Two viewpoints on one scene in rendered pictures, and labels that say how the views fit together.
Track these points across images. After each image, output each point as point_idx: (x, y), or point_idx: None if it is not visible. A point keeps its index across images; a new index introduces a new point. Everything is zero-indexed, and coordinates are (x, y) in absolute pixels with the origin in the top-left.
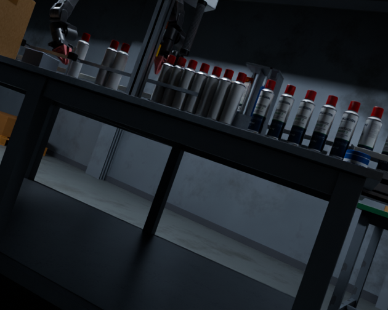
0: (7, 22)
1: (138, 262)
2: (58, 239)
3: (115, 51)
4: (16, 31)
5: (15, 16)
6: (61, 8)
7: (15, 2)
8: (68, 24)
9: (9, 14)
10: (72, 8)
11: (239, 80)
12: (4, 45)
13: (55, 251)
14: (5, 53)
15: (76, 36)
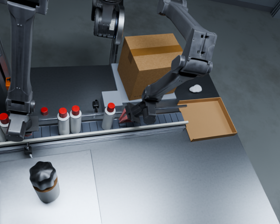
0: (127, 71)
1: None
2: None
3: (70, 112)
4: (130, 82)
5: (130, 71)
6: (146, 88)
7: (130, 61)
8: (145, 105)
9: (128, 67)
10: (149, 93)
11: None
12: (126, 85)
13: None
14: (126, 90)
15: (143, 119)
